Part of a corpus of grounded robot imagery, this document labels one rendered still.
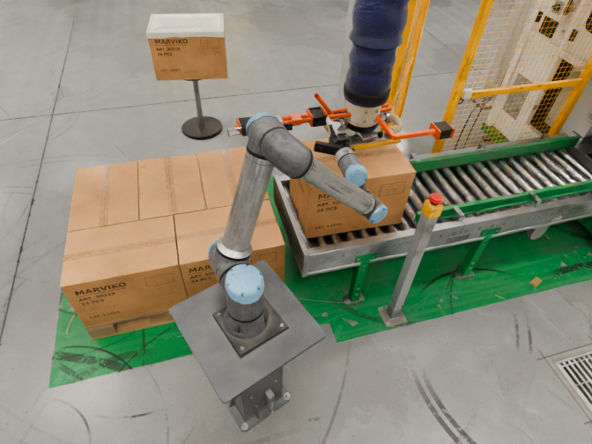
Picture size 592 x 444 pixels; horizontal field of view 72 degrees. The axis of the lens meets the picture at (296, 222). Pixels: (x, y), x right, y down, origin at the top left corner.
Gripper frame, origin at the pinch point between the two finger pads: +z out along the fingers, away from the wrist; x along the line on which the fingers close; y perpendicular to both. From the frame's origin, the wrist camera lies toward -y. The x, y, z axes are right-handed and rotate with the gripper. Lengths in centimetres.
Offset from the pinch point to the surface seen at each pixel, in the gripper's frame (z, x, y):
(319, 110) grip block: 15.8, 1.3, 2.8
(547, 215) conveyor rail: -22, -71, 152
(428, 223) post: -39, -35, 44
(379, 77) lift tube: 3.5, 22.0, 25.5
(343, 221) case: -5, -60, 15
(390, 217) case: -6, -62, 46
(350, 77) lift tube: 12.0, 19.0, 15.1
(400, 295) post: -39, -97, 44
